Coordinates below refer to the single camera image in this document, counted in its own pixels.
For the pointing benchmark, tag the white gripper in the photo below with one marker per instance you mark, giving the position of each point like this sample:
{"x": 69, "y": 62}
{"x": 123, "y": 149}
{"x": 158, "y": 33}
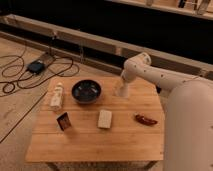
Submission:
{"x": 127, "y": 77}

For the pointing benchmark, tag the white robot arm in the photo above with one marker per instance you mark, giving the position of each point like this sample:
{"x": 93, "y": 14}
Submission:
{"x": 188, "y": 142}

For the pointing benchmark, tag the small dark eraser block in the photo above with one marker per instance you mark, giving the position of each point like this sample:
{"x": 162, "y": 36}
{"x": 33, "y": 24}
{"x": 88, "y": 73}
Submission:
{"x": 64, "y": 121}

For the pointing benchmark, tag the dark blue bowl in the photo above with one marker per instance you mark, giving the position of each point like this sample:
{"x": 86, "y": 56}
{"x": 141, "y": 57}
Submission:
{"x": 86, "y": 91}

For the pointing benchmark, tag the white rectangular sponge block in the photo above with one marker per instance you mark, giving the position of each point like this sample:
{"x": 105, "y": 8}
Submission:
{"x": 105, "y": 118}

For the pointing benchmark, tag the wooden table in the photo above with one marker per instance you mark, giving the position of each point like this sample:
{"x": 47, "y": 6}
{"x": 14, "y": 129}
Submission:
{"x": 126, "y": 140}

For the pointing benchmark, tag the white tube bottle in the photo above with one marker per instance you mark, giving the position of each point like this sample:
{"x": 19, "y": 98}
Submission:
{"x": 56, "y": 100}

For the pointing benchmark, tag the blue power adapter box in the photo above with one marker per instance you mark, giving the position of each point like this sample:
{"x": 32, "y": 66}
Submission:
{"x": 36, "y": 67}

